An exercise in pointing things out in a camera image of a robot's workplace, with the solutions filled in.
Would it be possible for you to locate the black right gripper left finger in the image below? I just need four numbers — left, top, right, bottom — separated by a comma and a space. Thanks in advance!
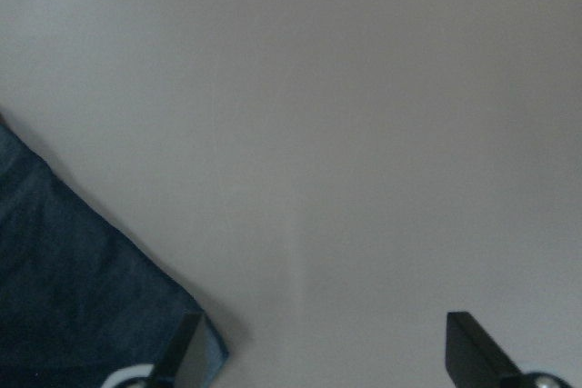
145, 313, 203, 388

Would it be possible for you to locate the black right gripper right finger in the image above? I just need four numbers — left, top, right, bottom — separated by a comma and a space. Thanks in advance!
446, 312, 522, 388

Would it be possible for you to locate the black printed t-shirt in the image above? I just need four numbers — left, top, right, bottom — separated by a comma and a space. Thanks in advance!
0, 108, 228, 388

